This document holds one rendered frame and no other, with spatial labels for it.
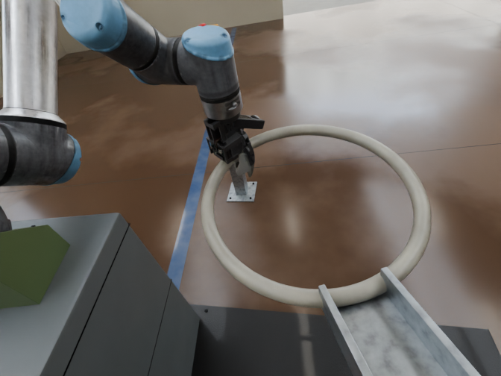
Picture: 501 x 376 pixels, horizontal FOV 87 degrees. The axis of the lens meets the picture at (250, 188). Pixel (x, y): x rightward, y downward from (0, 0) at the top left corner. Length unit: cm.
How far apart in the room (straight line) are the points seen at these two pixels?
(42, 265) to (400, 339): 74
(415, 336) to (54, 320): 68
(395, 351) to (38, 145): 84
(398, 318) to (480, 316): 117
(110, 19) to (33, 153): 43
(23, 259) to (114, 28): 51
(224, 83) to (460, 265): 152
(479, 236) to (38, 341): 192
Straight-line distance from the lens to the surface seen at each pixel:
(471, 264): 180
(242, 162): 71
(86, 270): 78
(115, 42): 52
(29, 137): 84
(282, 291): 49
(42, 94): 88
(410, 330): 50
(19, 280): 76
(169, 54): 59
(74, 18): 53
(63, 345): 74
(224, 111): 59
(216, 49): 54
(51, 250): 82
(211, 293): 157
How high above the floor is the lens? 137
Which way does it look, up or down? 44 degrees down
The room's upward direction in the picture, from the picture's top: 12 degrees counter-clockwise
